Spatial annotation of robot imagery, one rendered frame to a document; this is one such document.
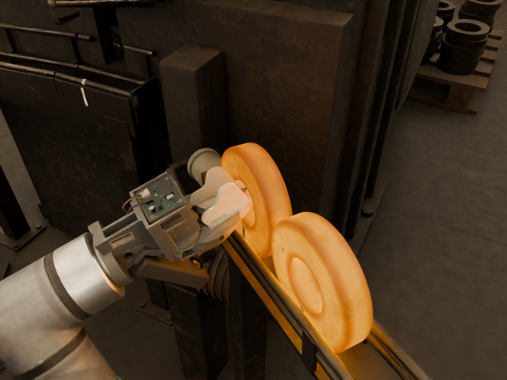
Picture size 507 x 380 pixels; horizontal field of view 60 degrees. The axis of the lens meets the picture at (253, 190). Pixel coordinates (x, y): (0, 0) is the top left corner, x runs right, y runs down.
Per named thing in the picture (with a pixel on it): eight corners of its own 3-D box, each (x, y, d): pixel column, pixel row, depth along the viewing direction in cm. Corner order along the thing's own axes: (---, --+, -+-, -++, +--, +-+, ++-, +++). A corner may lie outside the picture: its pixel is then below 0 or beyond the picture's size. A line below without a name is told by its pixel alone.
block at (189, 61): (200, 145, 97) (189, 38, 81) (231, 155, 94) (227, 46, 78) (172, 173, 90) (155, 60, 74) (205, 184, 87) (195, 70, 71)
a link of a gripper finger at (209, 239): (244, 220, 54) (181, 258, 53) (247, 228, 55) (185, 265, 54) (227, 197, 57) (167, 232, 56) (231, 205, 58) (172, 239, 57)
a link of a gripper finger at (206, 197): (251, 157, 55) (186, 194, 53) (262, 188, 59) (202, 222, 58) (240, 144, 57) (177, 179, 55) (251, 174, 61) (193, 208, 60)
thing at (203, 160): (221, 173, 78) (217, 142, 74) (244, 199, 71) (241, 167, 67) (189, 183, 75) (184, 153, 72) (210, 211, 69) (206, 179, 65)
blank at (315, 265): (295, 184, 50) (268, 193, 49) (387, 276, 40) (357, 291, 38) (290, 274, 60) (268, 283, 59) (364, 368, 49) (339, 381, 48)
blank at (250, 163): (237, 124, 62) (215, 129, 61) (296, 174, 50) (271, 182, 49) (241, 212, 70) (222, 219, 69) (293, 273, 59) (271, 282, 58)
